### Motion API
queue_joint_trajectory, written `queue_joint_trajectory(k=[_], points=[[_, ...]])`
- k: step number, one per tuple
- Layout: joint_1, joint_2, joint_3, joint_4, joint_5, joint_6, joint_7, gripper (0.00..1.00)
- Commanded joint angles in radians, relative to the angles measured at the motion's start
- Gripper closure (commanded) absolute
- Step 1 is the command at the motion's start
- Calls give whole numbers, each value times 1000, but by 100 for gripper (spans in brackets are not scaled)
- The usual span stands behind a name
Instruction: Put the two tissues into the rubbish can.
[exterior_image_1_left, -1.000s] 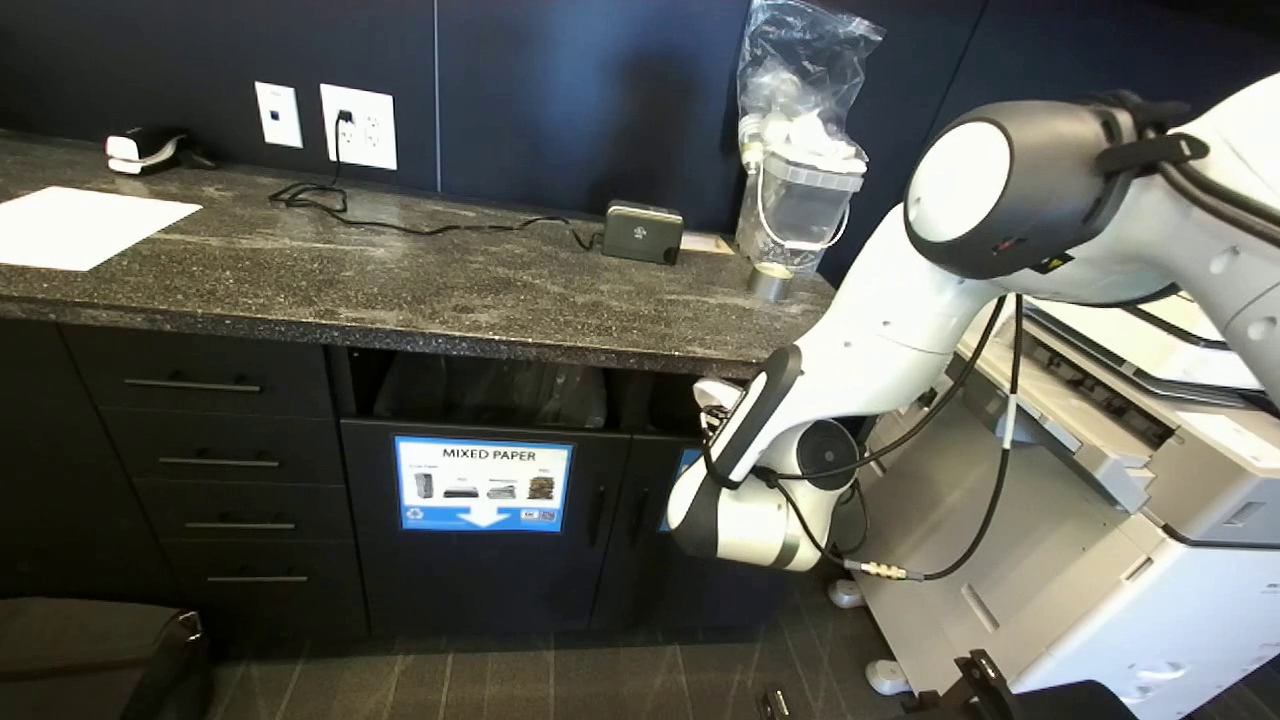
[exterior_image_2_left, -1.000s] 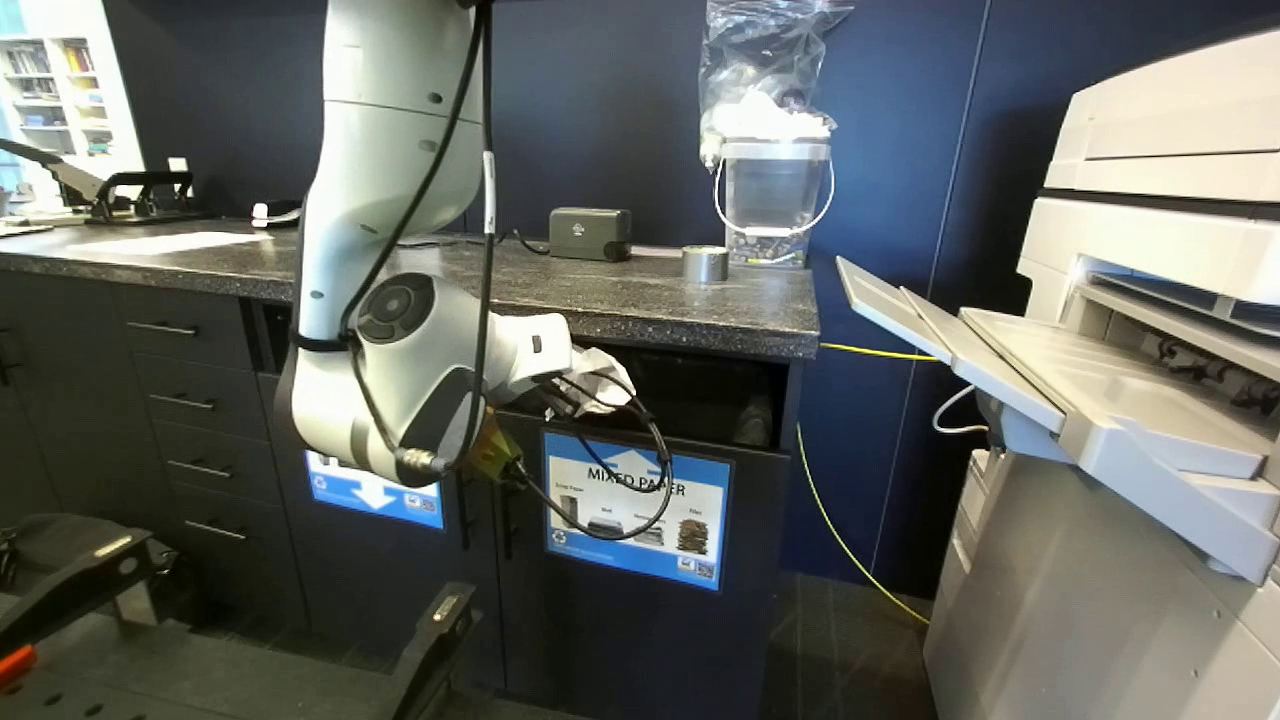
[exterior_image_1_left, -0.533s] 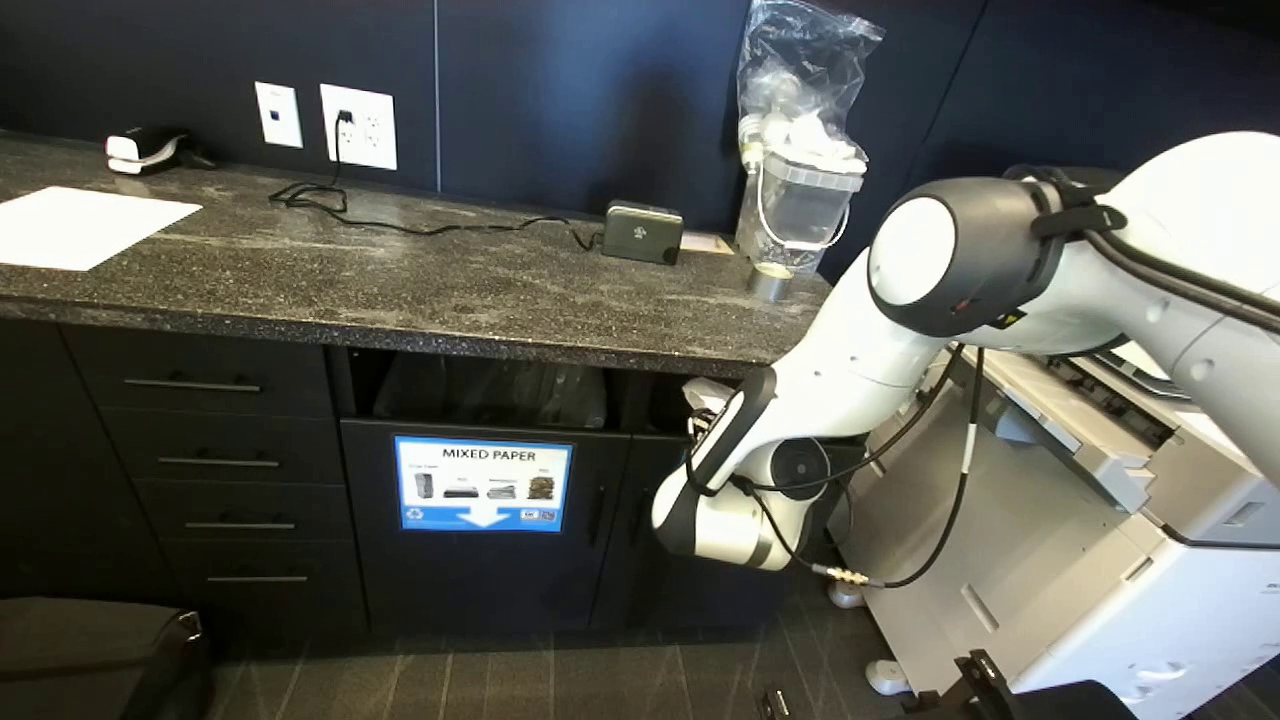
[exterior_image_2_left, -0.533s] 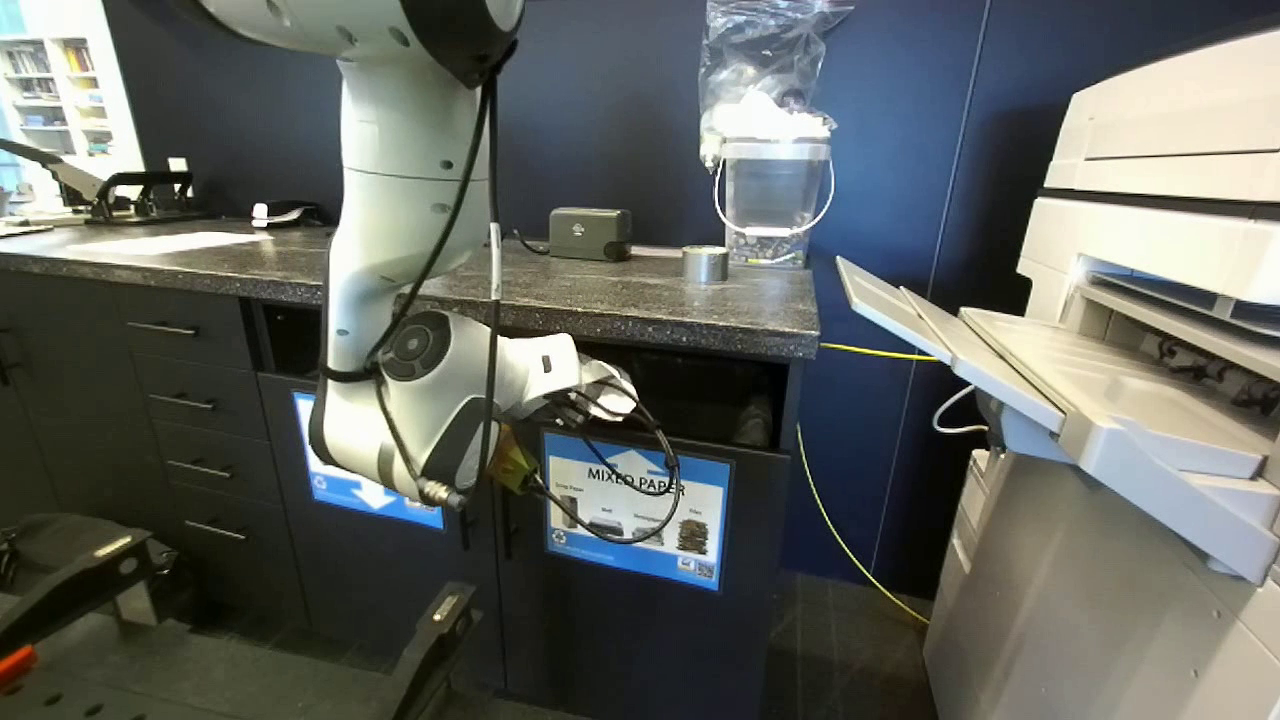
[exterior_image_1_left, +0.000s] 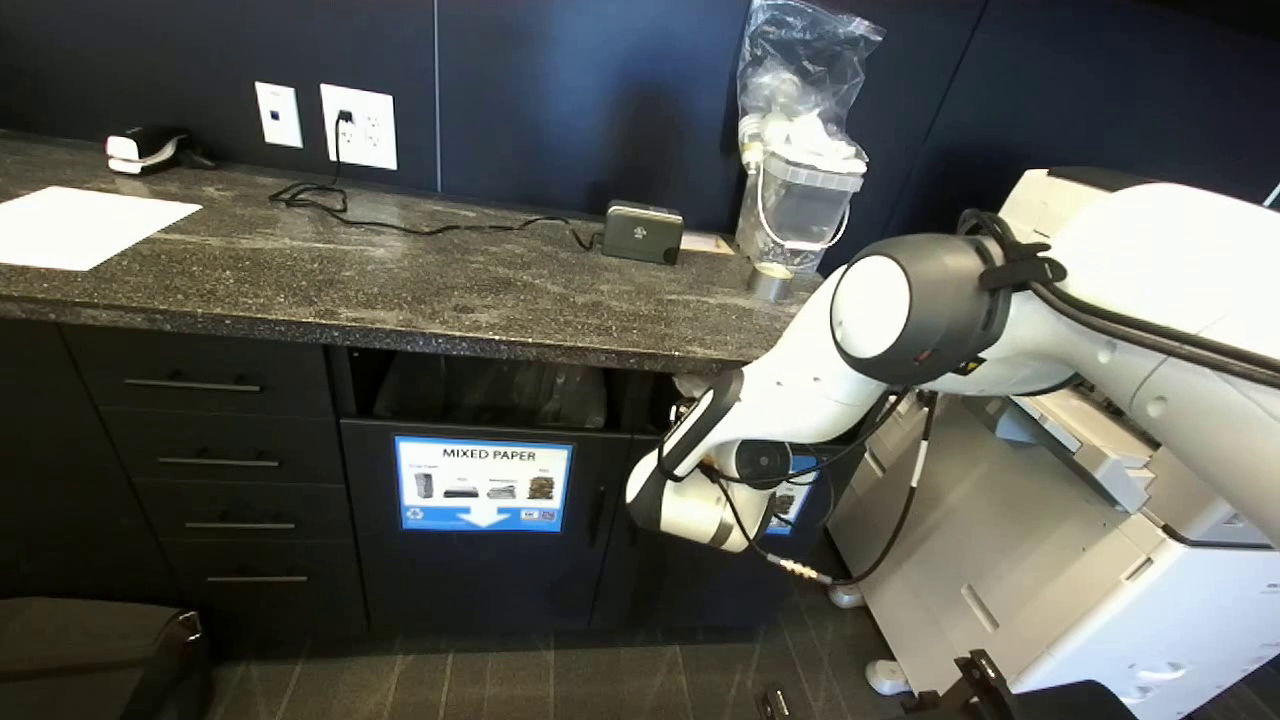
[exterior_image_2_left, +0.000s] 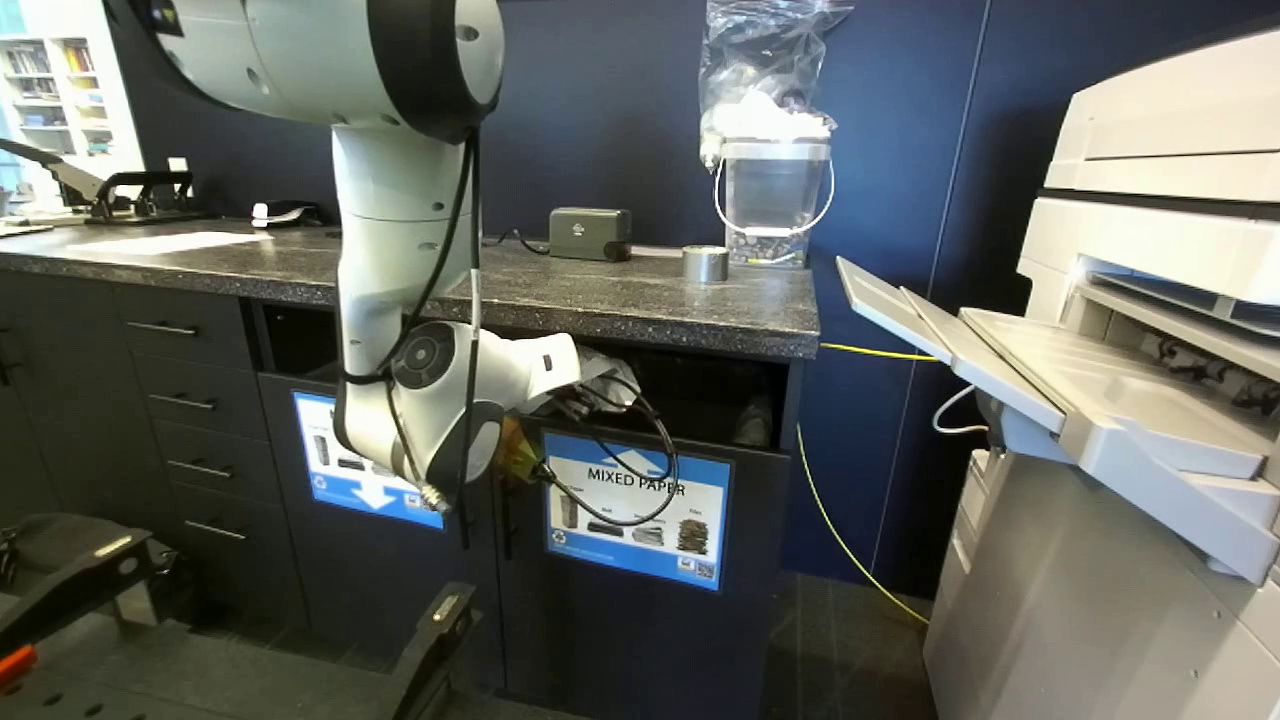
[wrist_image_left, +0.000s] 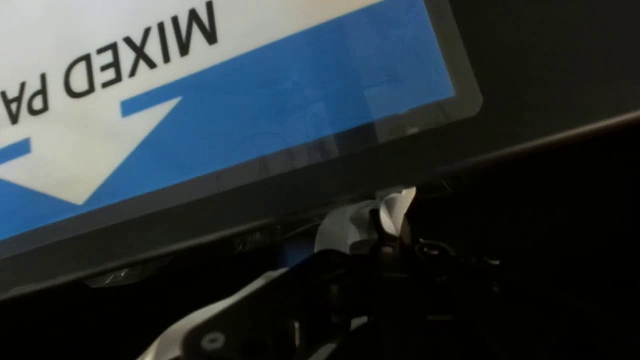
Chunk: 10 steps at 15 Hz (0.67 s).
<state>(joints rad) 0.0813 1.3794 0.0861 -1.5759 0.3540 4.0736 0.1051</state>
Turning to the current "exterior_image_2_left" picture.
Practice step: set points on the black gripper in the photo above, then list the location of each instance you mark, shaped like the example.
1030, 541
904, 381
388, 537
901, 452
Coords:
561, 418

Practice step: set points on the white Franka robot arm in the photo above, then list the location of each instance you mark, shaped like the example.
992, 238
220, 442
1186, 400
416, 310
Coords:
401, 242

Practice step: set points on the black cabinet with stone counter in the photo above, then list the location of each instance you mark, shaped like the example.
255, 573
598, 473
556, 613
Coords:
640, 302

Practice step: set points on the mixed paper sign arrow up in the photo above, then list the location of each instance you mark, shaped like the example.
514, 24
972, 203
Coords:
667, 544

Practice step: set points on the black power adapter box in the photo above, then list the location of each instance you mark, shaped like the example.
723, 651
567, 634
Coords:
585, 233

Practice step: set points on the mixed paper sign arrow down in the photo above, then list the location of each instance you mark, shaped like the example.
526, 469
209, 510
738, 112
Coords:
312, 452

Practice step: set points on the black door arrow down sign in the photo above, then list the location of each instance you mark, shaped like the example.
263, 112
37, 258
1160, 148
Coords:
362, 587

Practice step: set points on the clear plastic bucket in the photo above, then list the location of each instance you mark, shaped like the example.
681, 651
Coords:
773, 193

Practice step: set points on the clear plastic bag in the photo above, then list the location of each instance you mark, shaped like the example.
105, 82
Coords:
764, 67

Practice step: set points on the black heavy duty stapler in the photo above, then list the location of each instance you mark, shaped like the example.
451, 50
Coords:
142, 198

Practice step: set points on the white shelf with booklets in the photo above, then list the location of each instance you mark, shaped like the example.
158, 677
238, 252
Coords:
55, 107

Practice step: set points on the large white office printer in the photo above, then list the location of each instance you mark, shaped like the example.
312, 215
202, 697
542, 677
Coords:
1132, 601

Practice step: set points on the yellow wrist camera box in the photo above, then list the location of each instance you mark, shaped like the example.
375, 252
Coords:
523, 446

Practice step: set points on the black metal bracket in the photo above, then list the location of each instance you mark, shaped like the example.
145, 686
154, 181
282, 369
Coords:
435, 642

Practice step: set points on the black metal cart frame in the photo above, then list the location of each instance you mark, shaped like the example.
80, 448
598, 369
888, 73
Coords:
64, 562

